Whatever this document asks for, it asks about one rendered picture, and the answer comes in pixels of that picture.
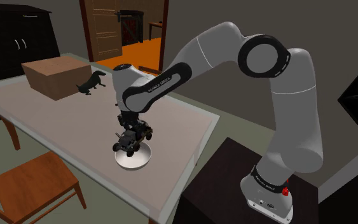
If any brown wooden door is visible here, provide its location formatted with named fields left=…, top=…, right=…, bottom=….
left=79, top=0, right=124, bottom=62

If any pale table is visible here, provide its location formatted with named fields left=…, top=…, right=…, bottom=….
left=0, top=52, right=221, bottom=224

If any black dog figure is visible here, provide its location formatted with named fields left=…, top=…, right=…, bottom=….
left=74, top=70, right=107, bottom=96

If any dark shelf unit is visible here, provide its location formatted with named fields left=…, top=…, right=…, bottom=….
left=120, top=10, right=145, bottom=47

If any brown cardboard box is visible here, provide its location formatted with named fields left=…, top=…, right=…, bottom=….
left=21, top=55, right=92, bottom=102

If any black cabinet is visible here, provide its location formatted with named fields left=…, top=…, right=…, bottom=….
left=0, top=3, right=61, bottom=85

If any brown wooden chair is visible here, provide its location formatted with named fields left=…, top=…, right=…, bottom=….
left=0, top=105, right=22, bottom=151
left=0, top=151, right=87, bottom=224

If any dark grey toy vehicle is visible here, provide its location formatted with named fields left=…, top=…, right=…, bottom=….
left=112, top=120, right=153, bottom=158

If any small wooden table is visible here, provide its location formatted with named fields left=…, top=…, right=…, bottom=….
left=148, top=21, right=164, bottom=41

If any white bowl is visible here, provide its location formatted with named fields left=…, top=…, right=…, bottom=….
left=114, top=141, right=152, bottom=170

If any dark robot stand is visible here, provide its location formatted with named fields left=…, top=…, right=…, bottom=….
left=172, top=137, right=319, bottom=224

